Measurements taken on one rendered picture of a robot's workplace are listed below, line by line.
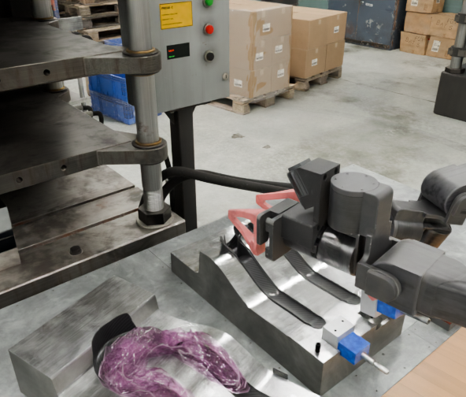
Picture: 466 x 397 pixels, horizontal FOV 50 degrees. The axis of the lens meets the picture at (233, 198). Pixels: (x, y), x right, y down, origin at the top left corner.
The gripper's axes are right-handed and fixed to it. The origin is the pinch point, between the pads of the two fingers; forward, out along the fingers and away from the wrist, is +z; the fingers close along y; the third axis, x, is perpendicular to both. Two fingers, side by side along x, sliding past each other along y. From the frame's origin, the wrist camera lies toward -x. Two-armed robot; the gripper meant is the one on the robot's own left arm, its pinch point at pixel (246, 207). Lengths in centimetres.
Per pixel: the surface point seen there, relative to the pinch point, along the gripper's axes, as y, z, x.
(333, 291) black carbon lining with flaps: -27.2, -0.5, 31.5
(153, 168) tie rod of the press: -29, 61, 21
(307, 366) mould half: -8.4, -7.2, 34.5
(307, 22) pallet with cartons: -394, 267, 41
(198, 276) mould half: -13.1, 26.8, 33.1
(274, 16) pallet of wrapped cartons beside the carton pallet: -330, 259, 28
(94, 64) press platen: -18, 67, -9
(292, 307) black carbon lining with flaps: -17.0, 2.8, 31.5
